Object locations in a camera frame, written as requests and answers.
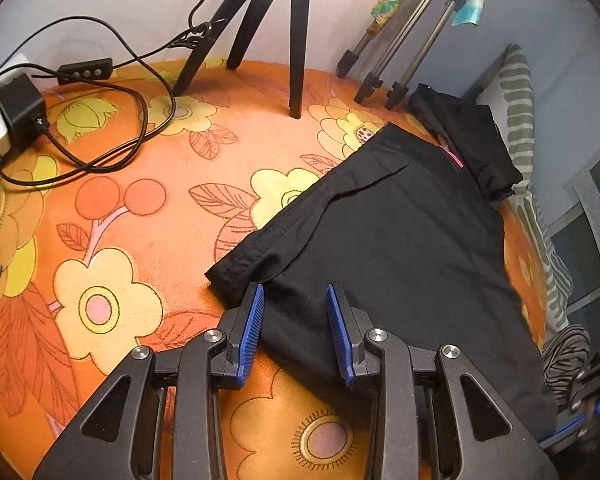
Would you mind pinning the zebra striped cloth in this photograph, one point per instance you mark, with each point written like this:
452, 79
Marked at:
562, 360

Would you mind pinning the small black tripod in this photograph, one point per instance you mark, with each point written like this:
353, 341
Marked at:
297, 35

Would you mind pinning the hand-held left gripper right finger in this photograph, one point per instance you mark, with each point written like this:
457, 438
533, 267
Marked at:
340, 335

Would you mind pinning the black pants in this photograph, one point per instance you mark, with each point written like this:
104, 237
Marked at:
405, 235

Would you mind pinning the grey framed panel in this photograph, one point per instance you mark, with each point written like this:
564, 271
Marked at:
587, 195

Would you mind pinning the black charger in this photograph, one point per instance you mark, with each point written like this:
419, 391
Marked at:
20, 107

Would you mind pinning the folded black clothes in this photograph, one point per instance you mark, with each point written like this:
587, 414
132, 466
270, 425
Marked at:
475, 135

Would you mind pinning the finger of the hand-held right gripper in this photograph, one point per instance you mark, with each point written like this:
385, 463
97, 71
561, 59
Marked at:
560, 437

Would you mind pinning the green striped pillow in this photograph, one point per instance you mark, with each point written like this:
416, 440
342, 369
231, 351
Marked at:
517, 100

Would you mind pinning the silver tripod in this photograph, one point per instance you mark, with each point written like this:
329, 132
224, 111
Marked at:
430, 25

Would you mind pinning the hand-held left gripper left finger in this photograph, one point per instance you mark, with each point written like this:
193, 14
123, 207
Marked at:
250, 335

